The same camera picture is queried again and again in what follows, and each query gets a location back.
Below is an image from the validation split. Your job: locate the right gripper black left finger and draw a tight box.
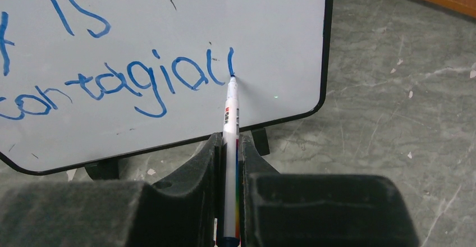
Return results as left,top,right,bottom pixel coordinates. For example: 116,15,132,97
1,133,222,246

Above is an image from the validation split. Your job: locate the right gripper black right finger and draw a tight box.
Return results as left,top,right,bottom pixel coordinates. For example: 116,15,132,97
239,136,420,246

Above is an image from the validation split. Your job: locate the white blue marker pen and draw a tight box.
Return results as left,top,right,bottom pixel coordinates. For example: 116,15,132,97
217,75,240,246

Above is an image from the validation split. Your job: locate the small whiteboard black frame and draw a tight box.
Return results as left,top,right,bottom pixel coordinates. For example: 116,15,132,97
1,0,333,175

